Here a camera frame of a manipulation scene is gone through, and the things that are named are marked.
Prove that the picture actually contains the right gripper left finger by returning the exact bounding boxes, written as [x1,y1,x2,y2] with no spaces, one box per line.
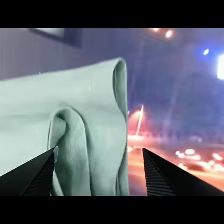
[0,145,59,197]

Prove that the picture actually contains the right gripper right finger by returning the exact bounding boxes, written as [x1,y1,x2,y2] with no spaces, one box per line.
[142,147,224,197]

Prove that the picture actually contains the light green T-shirt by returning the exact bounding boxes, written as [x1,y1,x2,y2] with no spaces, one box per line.
[0,57,131,197]

